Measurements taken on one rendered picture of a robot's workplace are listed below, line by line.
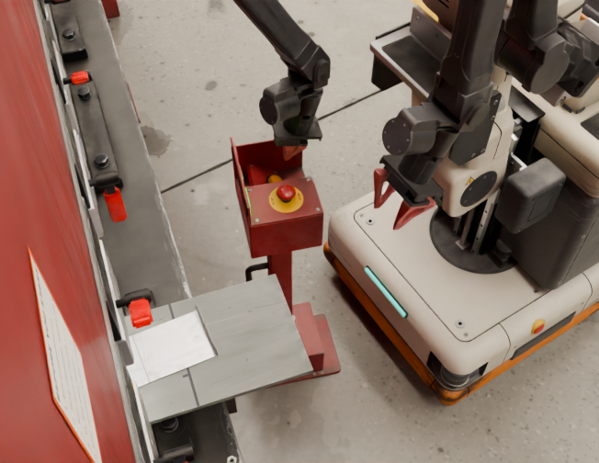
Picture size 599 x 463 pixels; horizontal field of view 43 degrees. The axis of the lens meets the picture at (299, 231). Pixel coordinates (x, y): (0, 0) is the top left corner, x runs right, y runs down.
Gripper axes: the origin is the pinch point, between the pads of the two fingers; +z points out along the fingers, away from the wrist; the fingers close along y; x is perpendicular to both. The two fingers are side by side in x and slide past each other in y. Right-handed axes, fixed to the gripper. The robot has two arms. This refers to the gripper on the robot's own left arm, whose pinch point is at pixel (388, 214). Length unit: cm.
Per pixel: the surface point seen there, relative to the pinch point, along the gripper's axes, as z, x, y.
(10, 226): -42, -83, 34
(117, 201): 0.4, -46.1, -10.4
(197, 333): 16.8, -34.4, 2.8
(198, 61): 72, 79, -159
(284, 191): 18.5, 4.7, -27.1
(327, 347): 84, 53, -26
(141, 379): 21.6, -43.8, 5.3
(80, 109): 23, -25, -62
